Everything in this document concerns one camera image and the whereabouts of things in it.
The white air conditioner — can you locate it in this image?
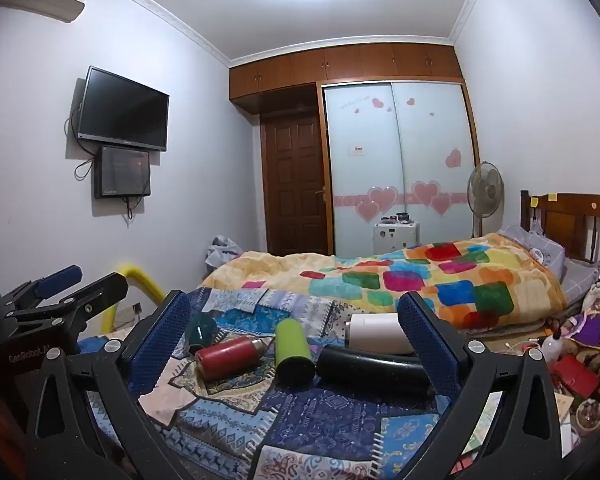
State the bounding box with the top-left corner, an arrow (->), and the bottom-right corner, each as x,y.
0,0 -> 86,25

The grey checked pillow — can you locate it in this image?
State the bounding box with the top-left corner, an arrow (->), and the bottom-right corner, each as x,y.
560,257 -> 600,307
497,224 -> 567,282

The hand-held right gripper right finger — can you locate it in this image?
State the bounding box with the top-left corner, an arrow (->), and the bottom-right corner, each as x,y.
397,290 -> 576,480

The blue patterned blanket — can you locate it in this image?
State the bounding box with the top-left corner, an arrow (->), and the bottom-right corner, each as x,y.
77,287 -> 481,480

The black television cable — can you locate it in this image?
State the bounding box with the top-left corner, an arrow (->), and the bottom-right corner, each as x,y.
64,102 -> 102,181

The light green cup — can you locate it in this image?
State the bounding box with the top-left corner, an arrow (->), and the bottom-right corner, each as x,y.
274,318 -> 316,385

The yellow padded tube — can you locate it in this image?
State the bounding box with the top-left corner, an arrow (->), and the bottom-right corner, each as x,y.
102,261 -> 165,334

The brown wooden headboard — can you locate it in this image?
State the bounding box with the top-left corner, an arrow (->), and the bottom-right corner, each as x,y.
519,189 -> 600,282

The white cup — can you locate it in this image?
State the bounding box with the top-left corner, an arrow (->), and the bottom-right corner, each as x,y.
346,312 -> 415,356

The grey cloth bag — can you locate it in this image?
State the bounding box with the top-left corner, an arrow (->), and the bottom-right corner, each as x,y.
204,234 -> 245,269

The dark green cup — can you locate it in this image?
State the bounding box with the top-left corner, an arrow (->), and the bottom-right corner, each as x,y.
187,311 -> 220,354

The red thermos cup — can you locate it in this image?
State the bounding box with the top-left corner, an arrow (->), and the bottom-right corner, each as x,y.
195,337 -> 272,382

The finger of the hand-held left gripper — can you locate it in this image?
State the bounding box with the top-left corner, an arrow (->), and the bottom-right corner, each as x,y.
10,272 -> 130,335
2,264 -> 84,311

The brown overhead wooden cabinet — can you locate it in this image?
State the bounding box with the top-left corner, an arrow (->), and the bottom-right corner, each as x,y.
228,42 -> 466,117

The black monitor cable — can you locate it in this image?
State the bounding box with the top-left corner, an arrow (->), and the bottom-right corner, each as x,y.
122,195 -> 147,222

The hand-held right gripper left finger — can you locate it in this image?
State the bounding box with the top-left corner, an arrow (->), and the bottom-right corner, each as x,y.
24,289 -> 201,480

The black thermos cup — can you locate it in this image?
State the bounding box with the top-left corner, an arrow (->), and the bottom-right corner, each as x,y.
316,344 -> 434,402

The frosted glass sliding wardrobe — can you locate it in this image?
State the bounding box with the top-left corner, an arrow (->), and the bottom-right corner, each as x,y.
321,79 -> 481,257

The red box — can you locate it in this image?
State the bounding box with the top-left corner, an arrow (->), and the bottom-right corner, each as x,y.
550,355 -> 600,392

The colourful patchwork quilt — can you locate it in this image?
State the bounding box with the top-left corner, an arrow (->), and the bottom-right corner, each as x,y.
200,232 -> 567,332

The standing electric fan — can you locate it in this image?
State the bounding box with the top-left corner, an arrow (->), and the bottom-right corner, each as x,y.
467,161 -> 505,239

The brown wooden door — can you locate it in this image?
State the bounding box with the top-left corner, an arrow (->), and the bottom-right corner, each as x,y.
259,109 -> 332,257

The small white cabinet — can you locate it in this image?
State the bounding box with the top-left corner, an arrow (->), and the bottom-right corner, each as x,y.
372,221 -> 421,254

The wall-mounted black television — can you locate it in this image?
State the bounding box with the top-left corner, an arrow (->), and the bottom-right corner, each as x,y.
76,65 -> 171,153

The small wall-mounted black monitor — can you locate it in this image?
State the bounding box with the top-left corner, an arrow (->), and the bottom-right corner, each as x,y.
94,144 -> 152,200

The white plastic bottle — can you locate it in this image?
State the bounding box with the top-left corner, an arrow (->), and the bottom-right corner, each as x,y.
539,332 -> 574,357

